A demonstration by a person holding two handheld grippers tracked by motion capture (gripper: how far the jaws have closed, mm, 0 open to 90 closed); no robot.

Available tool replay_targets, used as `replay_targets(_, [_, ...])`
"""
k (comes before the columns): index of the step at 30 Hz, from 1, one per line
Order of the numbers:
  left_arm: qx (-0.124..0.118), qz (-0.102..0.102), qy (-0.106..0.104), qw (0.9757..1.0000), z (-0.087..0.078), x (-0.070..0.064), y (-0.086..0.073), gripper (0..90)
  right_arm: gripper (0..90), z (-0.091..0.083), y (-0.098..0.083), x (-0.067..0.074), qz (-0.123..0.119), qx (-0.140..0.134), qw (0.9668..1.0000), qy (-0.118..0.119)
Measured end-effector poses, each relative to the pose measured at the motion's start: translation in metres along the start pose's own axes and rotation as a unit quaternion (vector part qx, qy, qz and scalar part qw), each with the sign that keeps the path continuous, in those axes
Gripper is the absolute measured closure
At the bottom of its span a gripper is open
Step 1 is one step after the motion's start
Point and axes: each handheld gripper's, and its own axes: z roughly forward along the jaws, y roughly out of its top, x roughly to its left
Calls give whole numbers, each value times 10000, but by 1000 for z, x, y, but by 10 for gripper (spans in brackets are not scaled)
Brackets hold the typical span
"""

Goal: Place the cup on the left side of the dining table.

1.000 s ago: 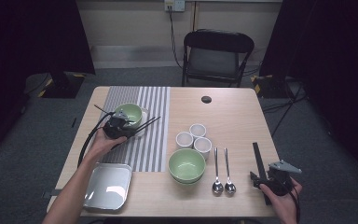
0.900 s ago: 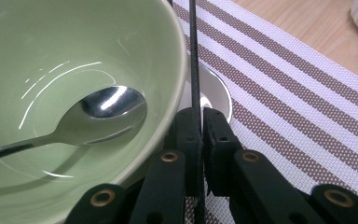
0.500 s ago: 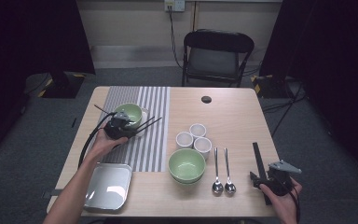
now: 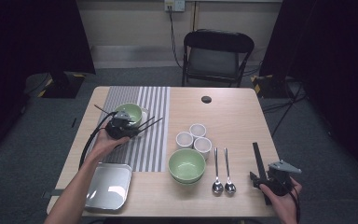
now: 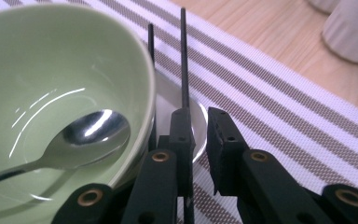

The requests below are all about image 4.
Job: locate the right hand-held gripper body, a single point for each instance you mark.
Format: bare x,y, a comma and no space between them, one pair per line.
278,183

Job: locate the green bowl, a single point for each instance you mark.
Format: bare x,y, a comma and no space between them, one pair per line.
133,110
186,164
186,184

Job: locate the person's left hand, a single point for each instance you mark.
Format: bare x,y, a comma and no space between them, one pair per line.
107,146

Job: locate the black folding chair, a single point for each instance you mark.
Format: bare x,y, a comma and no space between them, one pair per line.
217,40

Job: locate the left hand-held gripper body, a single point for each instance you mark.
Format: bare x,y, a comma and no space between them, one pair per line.
119,129

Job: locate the grey striped placemat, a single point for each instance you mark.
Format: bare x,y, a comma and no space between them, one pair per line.
155,149

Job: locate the thin black stand leg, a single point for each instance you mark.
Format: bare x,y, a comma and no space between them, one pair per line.
287,110

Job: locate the white wall socket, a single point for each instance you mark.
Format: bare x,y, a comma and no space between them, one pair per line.
174,4

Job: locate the black stand base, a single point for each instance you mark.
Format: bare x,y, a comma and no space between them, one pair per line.
63,88
270,88

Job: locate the white cup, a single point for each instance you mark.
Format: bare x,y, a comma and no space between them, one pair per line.
203,144
184,139
197,130

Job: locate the wall conduit pipe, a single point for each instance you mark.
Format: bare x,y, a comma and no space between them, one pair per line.
194,15

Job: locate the dark curtain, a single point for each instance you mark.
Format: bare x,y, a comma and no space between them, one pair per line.
332,62
28,37

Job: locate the small black strip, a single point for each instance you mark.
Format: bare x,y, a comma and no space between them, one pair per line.
73,122

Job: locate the person's right hand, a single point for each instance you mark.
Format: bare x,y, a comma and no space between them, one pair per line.
284,205

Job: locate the grey tape strip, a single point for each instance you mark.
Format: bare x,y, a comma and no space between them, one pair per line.
48,194

